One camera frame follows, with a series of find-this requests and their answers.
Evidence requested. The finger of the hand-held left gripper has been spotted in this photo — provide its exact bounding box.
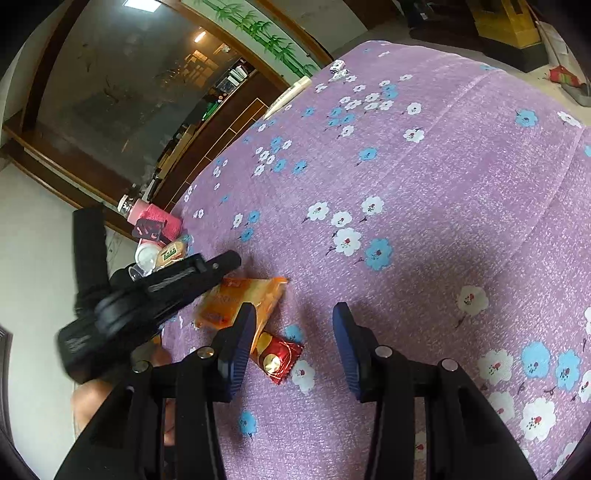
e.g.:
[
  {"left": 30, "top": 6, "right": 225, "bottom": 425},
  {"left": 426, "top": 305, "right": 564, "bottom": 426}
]
[{"left": 139, "top": 250, "right": 242, "bottom": 324}]

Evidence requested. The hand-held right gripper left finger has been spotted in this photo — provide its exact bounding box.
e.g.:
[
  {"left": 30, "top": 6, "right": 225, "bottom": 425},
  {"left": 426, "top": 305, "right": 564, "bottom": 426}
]
[{"left": 53, "top": 302, "right": 257, "bottom": 480}]

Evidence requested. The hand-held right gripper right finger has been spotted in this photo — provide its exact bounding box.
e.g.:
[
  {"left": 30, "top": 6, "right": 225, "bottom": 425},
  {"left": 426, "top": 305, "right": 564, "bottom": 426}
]
[{"left": 332, "top": 302, "right": 539, "bottom": 480}]

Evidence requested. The red gold snack packet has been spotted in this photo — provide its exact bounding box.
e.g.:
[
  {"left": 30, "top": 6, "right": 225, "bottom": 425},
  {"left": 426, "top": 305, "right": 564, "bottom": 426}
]
[{"left": 250, "top": 331, "right": 304, "bottom": 385}]

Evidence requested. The orange cracker packet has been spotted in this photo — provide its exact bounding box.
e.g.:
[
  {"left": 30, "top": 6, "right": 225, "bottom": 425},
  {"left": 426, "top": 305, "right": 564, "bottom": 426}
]
[{"left": 193, "top": 277, "right": 289, "bottom": 343}]

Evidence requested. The green label snack packet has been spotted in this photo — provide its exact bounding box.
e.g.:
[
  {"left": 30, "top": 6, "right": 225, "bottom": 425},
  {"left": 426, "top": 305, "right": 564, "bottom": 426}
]
[{"left": 156, "top": 239, "right": 191, "bottom": 269}]

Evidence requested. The white round container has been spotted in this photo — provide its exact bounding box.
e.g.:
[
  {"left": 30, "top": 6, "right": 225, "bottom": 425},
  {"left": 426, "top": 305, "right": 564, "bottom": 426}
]
[{"left": 134, "top": 241, "right": 161, "bottom": 278}]

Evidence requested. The pink bottle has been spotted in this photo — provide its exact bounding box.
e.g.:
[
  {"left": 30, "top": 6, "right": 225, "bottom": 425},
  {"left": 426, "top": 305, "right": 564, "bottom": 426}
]
[{"left": 119, "top": 198, "right": 184, "bottom": 244}]

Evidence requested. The person's leg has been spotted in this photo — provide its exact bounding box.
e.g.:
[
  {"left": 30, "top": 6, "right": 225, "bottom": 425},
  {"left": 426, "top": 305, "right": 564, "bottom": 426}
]
[{"left": 71, "top": 342, "right": 177, "bottom": 446}]

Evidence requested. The wooden glass-front cabinet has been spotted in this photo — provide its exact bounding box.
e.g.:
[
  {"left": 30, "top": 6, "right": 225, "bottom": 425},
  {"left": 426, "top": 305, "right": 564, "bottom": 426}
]
[{"left": 0, "top": 0, "right": 324, "bottom": 241}]

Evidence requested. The red broom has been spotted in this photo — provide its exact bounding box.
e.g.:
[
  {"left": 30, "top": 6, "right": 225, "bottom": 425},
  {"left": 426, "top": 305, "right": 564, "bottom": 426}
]
[{"left": 547, "top": 65, "right": 585, "bottom": 89}]

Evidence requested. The gold-trimmed wooden pillar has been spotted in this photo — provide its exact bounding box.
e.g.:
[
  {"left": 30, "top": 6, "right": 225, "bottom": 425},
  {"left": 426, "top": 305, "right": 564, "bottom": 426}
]
[{"left": 471, "top": 0, "right": 555, "bottom": 52}]

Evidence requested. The bamboo wall painting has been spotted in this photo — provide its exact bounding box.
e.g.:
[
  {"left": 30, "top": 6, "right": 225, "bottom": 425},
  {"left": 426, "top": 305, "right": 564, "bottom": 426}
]
[{"left": 185, "top": 0, "right": 334, "bottom": 78}]

